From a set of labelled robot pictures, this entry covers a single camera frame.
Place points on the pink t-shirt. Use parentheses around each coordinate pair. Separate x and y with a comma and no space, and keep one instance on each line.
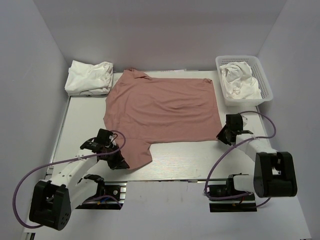
(149,110)

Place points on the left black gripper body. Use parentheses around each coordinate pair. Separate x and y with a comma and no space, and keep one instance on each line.
(113,148)

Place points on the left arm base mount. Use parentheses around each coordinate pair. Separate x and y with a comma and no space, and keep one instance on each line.
(111,197)

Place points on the folded white t-shirt stack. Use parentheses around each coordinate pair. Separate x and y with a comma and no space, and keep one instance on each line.
(88,79)

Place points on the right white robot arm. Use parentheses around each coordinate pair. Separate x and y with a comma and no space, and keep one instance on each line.
(274,172)

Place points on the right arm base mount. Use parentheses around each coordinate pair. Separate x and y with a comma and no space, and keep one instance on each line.
(218,189)

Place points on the white plastic basket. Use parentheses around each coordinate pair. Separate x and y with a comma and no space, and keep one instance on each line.
(257,72)

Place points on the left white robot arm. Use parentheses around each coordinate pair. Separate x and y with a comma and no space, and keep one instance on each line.
(53,200)

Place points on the crumpled white t-shirts in basket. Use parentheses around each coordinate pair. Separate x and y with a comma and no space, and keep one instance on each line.
(238,81)

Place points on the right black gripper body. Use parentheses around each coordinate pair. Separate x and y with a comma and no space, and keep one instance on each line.
(228,129)

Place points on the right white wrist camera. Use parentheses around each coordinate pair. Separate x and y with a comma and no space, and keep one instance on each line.
(244,119)

